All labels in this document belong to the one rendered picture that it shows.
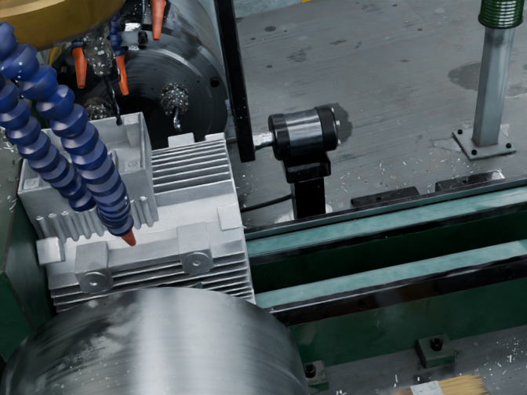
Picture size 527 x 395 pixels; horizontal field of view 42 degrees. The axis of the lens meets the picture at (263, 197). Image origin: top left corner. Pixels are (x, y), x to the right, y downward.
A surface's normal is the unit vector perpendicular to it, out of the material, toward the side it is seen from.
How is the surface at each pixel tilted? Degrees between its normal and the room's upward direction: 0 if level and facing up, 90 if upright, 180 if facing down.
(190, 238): 0
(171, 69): 90
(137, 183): 90
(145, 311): 10
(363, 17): 0
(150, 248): 0
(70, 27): 90
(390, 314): 90
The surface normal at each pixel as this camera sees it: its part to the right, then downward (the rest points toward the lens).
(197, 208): 0.01, -0.23
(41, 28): 0.39, 0.58
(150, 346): 0.06, -0.77
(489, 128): 0.17, 0.64
